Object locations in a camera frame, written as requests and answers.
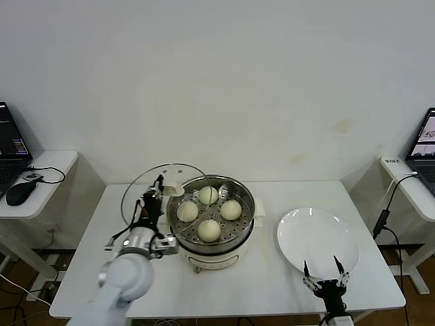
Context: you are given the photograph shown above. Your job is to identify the white steamed baozi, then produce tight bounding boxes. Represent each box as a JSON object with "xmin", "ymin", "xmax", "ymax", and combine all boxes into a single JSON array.
[
  {"xmin": 220, "ymin": 199, "xmax": 243, "ymax": 220},
  {"xmin": 197, "ymin": 219, "xmax": 222, "ymax": 242},
  {"xmin": 198, "ymin": 185, "xmax": 219, "ymax": 205},
  {"xmin": 176, "ymin": 201, "xmax": 200, "ymax": 223}
]

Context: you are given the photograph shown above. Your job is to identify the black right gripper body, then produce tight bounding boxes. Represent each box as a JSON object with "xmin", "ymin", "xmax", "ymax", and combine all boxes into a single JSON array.
[{"xmin": 313, "ymin": 279, "xmax": 347, "ymax": 314}]

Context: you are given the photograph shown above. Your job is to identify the round glass pot lid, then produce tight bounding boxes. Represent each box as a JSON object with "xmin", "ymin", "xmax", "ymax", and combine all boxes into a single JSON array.
[{"xmin": 121, "ymin": 163, "xmax": 219, "ymax": 238}]

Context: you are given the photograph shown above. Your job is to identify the thin black desk cable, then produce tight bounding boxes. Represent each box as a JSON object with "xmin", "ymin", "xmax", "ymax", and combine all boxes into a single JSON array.
[{"xmin": 22, "ymin": 165, "xmax": 66, "ymax": 185}]

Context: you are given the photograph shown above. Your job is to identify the white floor power strip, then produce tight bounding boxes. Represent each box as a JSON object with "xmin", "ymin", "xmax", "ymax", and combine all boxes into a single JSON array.
[{"xmin": 25, "ymin": 283, "xmax": 57, "ymax": 303}]

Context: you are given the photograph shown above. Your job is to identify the small black printed dongle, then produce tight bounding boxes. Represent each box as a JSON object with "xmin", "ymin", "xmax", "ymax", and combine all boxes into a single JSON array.
[{"xmin": 20, "ymin": 171, "xmax": 45, "ymax": 184}]

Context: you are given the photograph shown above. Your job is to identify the cream electric cooking pot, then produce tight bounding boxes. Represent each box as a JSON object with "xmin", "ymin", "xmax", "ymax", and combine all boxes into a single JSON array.
[{"xmin": 156, "ymin": 198, "xmax": 266, "ymax": 274}]

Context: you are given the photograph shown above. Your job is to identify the white round plate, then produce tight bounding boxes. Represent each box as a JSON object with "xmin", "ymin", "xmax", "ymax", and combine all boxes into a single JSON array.
[{"xmin": 276, "ymin": 207, "xmax": 360, "ymax": 276}]

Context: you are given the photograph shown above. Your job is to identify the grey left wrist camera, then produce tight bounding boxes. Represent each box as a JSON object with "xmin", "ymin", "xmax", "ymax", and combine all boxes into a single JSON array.
[{"xmin": 151, "ymin": 234, "xmax": 179, "ymax": 259}]

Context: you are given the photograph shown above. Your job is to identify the stainless steel steamer basket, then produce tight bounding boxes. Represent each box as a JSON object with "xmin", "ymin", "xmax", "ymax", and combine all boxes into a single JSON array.
[{"xmin": 167, "ymin": 175, "xmax": 256, "ymax": 254}]

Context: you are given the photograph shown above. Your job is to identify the white side table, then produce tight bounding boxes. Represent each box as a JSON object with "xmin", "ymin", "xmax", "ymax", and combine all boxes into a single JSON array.
[
  {"xmin": 0, "ymin": 151, "xmax": 80, "ymax": 283},
  {"xmin": 379, "ymin": 156, "xmax": 435, "ymax": 295}
]

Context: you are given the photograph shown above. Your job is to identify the thin white cable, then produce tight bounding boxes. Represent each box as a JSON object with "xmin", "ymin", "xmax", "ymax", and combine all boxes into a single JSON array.
[{"xmin": 379, "ymin": 172, "xmax": 419, "ymax": 209}]

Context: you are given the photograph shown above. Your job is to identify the black cable with adapter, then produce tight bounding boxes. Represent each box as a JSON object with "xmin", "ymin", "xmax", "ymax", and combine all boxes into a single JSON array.
[{"xmin": 372, "ymin": 172, "xmax": 419, "ymax": 326}]

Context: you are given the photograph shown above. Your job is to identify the dark grey open laptop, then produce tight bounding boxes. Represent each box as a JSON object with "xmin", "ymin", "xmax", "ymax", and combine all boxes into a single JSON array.
[
  {"xmin": 0, "ymin": 101, "xmax": 34, "ymax": 201},
  {"xmin": 406, "ymin": 107, "xmax": 435, "ymax": 196}
]

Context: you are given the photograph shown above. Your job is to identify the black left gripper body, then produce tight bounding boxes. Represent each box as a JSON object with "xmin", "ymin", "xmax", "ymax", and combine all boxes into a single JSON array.
[{"xmin": 137, "ymin": 189, "xmax": 165, "ymax": 231}]

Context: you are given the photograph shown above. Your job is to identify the black computer mouse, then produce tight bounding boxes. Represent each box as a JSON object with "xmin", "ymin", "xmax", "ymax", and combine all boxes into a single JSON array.
[{"xmin": 5, "ymin": 181, "xmax": 38, "ymax": 206}]

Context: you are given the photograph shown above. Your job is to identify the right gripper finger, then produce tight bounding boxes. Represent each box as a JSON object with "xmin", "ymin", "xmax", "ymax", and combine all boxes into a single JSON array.
[
  {"xmin": 334, "ymin": 255, "xmax": 351, "ymax": 288},
  {"xmin": 302, "ymin": 260, "xmax": 321, "ymax": 291}
]

